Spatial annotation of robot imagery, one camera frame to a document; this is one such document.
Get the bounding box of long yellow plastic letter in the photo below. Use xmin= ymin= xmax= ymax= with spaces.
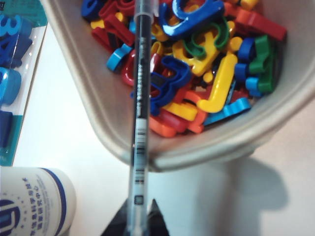
xmin=197 ymin=53 xmax=239 ymax=114

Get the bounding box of small dark blue plastic letter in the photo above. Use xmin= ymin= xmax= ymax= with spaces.
xmin=81 ymin=0 xmax=109 ymax=22

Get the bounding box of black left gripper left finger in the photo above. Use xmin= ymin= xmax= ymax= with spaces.
xmin=100 ymin=199 xmax=131 ymax=236

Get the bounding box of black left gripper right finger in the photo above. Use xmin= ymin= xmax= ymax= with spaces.
xmin=145 ymin=198 xmax=171 ymax=236

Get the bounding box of white paper cup blue logo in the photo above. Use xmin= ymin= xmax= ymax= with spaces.
xmin=0 ymin=166 xmax=77 ymax=236

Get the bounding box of teal toy number package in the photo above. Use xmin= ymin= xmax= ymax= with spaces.
xmin=0 ymin=0 xmax=49 ymax=167

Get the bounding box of red looped plastic letter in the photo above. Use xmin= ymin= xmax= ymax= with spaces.
xmin=120 ymin=48 xmax=139 ymax=86

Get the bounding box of black gel pen clear barrel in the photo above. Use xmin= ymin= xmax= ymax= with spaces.
xmin=124 ymin=0 xmax=158 ymax=236

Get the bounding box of orange red plastic letter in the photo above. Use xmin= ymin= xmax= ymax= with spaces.
xmin=234 ymin=8 xmax=288 ymax=43

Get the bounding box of light blue plastic letter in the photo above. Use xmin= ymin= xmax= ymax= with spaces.
xmin=203 ymin=97 xmax=252 ymax=127
xmin=106 ymin=43 xmax=134 ymax=74

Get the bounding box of wide yellow plastic letter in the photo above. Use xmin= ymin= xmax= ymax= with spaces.
xmin=171 ymin=31 xmax=222 ymax=77

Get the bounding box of green plastic letter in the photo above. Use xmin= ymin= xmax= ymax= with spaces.
xmin=248 ymin=34 xmax=278 ymax=94
xmin=183 ymin=17 xmax=231 ymax=59

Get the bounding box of beige pulp tray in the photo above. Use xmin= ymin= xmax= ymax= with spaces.
xmin=40 ymin=0 xmax=315 ymax=173

